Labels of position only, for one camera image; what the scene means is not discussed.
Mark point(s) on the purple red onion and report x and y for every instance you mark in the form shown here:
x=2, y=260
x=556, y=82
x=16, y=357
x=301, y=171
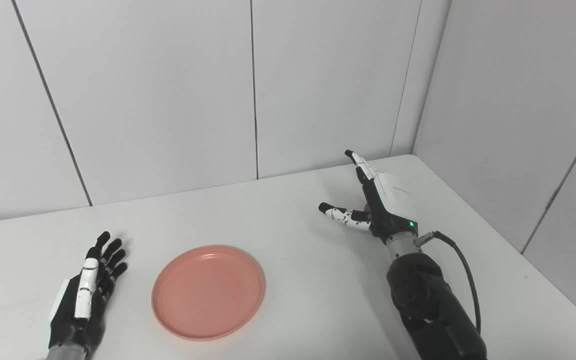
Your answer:
x=366, y=207

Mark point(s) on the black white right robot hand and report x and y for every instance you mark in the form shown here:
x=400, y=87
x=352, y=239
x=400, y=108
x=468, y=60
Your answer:
x=390, y=200

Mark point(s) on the pink round plate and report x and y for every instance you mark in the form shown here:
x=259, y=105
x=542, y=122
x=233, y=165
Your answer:
x=208, y=292

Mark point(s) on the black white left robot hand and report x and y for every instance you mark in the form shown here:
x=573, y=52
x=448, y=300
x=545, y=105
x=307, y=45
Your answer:
x=85, y=295

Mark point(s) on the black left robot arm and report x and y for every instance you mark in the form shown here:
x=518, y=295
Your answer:
x=65, y=352

